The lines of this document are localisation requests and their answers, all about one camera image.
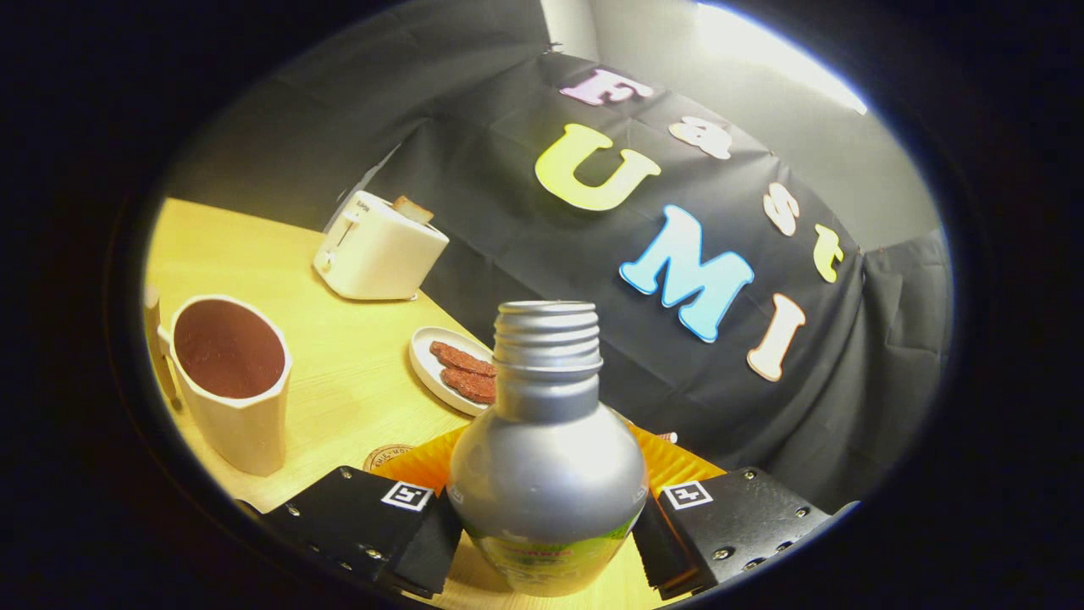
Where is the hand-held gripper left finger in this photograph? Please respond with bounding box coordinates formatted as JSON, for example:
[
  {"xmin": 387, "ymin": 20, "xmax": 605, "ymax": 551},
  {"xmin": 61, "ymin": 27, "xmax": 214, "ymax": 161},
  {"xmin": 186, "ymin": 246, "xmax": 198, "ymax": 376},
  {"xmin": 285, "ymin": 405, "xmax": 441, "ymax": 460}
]
[{"xmin": 254, "ymin": 424, "xmax": 465, "ymax": 598}]

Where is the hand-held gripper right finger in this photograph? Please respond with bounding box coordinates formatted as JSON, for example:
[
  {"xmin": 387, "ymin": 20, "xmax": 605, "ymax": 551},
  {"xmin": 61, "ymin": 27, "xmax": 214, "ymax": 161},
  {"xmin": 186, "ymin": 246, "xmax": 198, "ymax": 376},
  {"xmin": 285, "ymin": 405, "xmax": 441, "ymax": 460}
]
[{"xmin": 627, "ymin": 424, "xmax": 856, "ymax": 601}]

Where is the round cork coaster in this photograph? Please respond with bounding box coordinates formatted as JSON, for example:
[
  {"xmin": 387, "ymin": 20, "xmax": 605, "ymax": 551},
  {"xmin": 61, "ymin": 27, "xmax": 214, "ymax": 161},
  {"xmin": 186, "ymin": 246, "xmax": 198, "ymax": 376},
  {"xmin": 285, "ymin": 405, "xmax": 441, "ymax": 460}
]
[{"xmin": 363, "ymin": 443, "xmax": 416, "ymax": 473}]

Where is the silver bottle with green label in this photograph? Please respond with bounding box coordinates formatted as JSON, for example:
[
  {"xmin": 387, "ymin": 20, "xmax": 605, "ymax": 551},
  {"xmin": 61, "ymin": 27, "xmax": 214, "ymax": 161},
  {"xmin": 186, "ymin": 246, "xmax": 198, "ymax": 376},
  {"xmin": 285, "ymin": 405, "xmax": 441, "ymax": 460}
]
[{"xmin": 446, "ymin": 301, "xmax": 650, "ymax": 598}]

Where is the cream cup with wooden handle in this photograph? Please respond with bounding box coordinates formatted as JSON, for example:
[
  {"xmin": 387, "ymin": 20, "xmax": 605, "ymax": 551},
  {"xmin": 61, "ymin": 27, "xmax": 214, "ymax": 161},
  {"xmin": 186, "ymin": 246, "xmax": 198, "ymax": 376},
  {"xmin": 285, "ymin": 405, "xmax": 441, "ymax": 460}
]
[{"xmin": 142, "ymin": 284, "xmax": 294, "ymax": 477}]

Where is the red meat slice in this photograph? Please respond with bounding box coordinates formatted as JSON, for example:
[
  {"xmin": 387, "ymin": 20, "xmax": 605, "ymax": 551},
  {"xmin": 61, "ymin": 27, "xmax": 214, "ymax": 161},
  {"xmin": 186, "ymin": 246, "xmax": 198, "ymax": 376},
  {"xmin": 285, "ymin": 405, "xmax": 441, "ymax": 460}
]
[
  {"xmin": 429, "ymin": 341, "xmax": 497, "ymax": 378},
  {"xmin": 440, "ymin": 366, "xmax": 497, "ymax": 405}
]

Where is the white plate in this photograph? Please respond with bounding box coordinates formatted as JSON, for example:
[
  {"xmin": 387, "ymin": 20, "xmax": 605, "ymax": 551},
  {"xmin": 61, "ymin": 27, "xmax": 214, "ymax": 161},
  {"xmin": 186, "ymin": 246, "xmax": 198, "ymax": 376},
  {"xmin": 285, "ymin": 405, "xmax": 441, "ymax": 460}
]
[{"xmin": 409, "ymin": 326, "xmax": 496, "ymax": 418}]

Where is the wooden table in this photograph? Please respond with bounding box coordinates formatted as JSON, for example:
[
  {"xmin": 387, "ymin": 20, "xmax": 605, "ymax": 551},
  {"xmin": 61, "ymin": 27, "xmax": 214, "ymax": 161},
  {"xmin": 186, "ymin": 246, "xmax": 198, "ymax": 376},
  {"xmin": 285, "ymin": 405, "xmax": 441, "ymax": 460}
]
[{"xmin": 144, "ymin": 197, "xmax": 678, "ymax": 610}]

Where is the cream toaster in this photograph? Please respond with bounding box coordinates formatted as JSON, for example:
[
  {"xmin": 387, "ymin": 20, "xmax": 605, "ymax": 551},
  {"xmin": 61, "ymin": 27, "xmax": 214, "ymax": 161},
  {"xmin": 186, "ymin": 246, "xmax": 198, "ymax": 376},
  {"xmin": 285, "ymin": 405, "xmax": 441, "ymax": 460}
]
[{"xmin": 312, "ymin": 191, "xmax": 450, "ymax": 302}]

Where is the black backdrop cloth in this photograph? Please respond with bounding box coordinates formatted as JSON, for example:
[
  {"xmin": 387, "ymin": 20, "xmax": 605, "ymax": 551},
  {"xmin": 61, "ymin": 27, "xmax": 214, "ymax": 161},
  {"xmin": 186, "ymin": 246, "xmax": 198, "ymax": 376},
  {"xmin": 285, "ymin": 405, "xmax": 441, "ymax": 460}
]
[{"xmin": 169, "ymin": 0, "xmax": 954, "ymax": 513}]

